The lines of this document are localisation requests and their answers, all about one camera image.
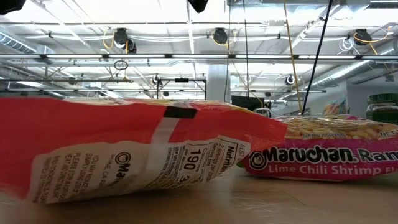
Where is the blue-edged beef ramen packet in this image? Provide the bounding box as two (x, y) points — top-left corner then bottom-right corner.
(322, 96), (349, 116)

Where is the pink lime shrimp ramen packet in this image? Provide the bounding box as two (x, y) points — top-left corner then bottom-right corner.
(239, 114), (398, 182)

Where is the black metal stand rig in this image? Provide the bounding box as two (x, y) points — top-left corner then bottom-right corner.
(156, 77), (208, 100)

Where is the black monitor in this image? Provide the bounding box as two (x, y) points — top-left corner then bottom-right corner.
(231, 95), (266, 112)

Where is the orange Maruchan ramen packet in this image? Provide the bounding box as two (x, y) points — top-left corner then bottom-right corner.
(0, 96), (289, 205)

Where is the green lid spice jar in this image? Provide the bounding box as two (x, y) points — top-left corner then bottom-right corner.
(366, 92), (398, 125)

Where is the long black cable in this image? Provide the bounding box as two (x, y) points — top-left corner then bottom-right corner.
(241, 0), (250, 100)

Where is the long yellow cable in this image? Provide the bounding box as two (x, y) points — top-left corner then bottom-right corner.
(282, 0), (304, 116)

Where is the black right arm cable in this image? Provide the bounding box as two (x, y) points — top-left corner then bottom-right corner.
(300, 0), (334, 116)

